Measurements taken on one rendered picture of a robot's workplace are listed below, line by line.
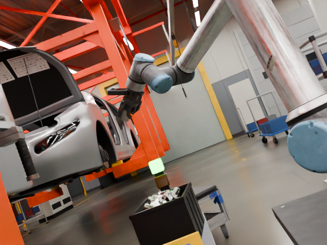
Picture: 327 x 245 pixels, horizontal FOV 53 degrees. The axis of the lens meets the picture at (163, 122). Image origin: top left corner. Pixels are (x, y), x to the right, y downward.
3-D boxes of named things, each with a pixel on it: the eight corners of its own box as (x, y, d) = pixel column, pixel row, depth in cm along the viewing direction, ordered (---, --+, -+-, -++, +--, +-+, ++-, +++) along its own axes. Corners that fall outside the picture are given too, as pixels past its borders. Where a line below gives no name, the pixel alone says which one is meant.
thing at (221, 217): (162, 253, 229) (145, 207, 231) (201, 230, 247) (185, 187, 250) (196, 260, 192) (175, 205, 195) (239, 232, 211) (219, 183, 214)
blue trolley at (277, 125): (262, 143, 684) (244, 101, 690) (290, 133, 680) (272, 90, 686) (273, 144, 584) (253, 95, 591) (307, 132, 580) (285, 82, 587)
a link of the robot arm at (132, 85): (124, 78, 151) (133, 72, 159) (121, 86, 153) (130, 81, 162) (141, 86, 150) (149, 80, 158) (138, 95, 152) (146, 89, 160)
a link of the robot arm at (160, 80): (179, 74, 142) (162, 60, 149) (158, 78, 136) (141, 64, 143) (174, 92, 148) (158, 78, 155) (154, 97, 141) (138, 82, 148)
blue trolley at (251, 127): (246, 138, 1018) (234, 109, 1025) (277, 126, 1014) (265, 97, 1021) (250, 138, 957) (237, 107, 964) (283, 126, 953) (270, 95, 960)
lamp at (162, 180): (158, 188, 106) (154, 176, 106) (170, 183, 106) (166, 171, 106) (158, 189, 102) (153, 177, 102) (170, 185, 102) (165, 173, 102)
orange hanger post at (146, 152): (117, 177, 476) (59, 23, 493) (160, 160, 475) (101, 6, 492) (115, 178, 460) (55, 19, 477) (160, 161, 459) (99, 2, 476)
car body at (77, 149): (76, 180, 827) (55, 121, 838) (145, 153, 824) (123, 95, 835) (-71, 237, 333) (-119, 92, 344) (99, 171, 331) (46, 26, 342)
